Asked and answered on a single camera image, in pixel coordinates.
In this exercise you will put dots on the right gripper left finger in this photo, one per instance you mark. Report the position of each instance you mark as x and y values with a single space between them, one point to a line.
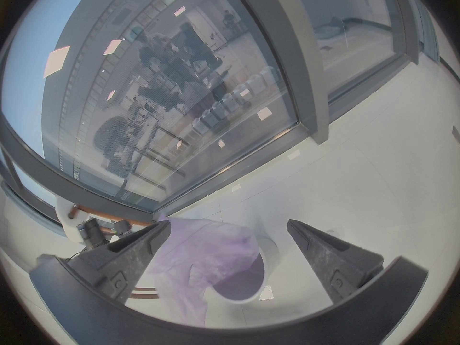
118 261

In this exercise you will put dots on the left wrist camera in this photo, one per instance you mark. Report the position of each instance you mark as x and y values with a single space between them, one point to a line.
122 227

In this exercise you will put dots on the white cushioned wooden chair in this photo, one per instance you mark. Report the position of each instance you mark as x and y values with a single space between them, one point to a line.
66 221

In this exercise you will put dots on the purple plastic bag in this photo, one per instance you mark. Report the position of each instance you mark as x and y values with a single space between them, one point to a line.
208 243

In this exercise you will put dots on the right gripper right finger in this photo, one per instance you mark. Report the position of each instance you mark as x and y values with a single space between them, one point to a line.
334 261

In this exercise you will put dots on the pale blue curtain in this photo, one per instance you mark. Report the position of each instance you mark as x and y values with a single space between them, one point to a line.
429 31

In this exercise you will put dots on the white trash bin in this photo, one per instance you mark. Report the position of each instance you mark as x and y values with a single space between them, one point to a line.
270 251

